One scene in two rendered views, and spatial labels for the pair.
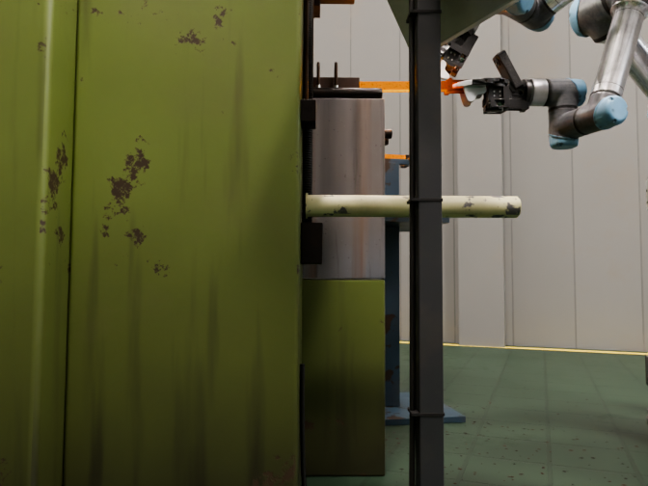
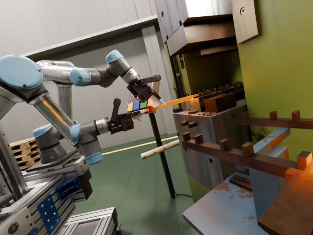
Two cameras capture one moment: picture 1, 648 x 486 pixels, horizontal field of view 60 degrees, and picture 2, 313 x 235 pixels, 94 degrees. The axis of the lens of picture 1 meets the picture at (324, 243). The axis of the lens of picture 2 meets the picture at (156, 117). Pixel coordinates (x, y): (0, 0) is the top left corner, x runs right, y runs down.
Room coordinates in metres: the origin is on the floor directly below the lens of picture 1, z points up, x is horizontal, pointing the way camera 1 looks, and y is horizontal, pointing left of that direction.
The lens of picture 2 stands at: (2.25, -0.54, 1.07)
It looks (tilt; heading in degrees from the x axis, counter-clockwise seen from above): 9 degrees down; 163
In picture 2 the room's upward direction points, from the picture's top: 14 degrees counter-clockwise
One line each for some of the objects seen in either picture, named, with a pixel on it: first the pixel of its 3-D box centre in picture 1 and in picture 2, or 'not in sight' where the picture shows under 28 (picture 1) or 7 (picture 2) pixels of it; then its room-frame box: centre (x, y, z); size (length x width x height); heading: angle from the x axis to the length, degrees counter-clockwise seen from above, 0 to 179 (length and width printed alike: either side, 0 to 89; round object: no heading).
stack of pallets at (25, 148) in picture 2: not in sight; (23, 157); (-1.96, -2.67, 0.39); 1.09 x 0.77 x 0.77; 69
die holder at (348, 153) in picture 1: (276, 198); (231, 135); (1.54, 0.13, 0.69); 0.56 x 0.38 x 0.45; 91
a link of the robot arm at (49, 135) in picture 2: not in sight; (46, 134); (1.10, -0.96, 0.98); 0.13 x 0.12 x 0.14; 131
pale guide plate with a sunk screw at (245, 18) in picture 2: not in sight; (245, 16); (1.81, 0.05, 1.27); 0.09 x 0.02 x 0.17; 1
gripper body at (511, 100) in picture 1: (505, 94); (120, 122); (1.52, -0.50, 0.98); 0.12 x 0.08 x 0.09; 91
